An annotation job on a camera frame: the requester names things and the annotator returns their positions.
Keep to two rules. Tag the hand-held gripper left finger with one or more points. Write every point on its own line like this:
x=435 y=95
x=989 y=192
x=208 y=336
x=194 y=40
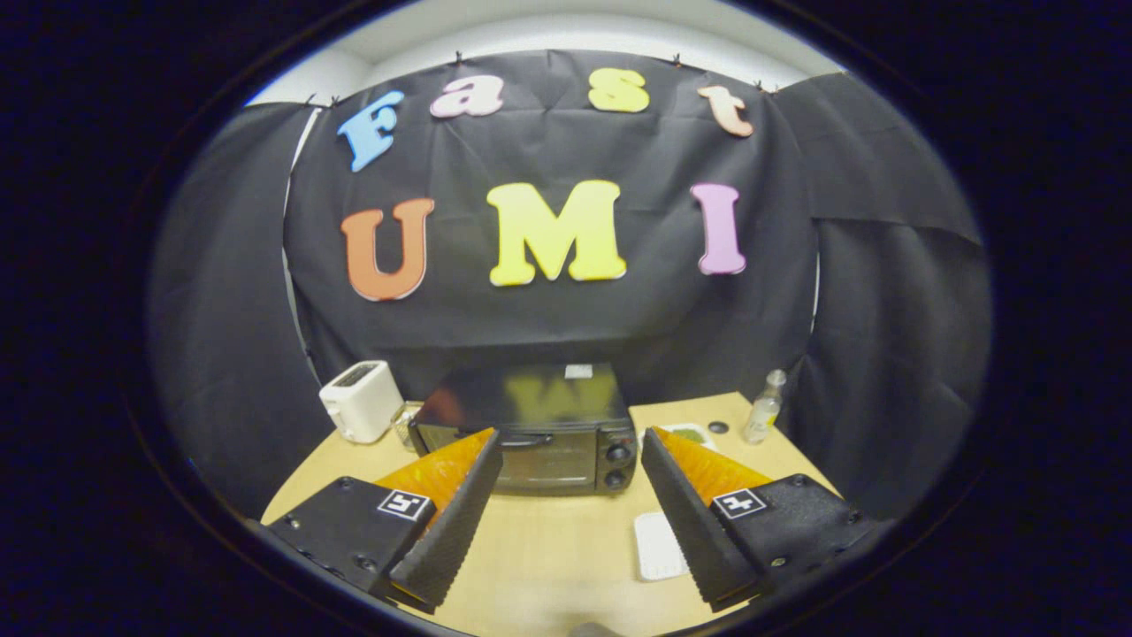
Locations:
x=451 y=522

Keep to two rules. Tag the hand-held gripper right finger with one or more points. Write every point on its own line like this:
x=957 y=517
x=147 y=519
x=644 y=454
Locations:
x=694 y=522

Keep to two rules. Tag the black toaster oven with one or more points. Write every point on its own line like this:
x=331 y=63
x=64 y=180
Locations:
x=548 y=398

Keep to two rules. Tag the white bread toaster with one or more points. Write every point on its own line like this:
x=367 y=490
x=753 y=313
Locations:
x=358 y=402

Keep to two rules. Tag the white rectangular tray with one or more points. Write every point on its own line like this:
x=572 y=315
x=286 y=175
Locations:
x=656 y=548

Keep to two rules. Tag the white divided dish with grains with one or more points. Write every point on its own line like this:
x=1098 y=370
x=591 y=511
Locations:
x=694 y=434

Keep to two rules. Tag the clear glass bottle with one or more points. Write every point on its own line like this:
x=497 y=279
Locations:
x=762 y=411

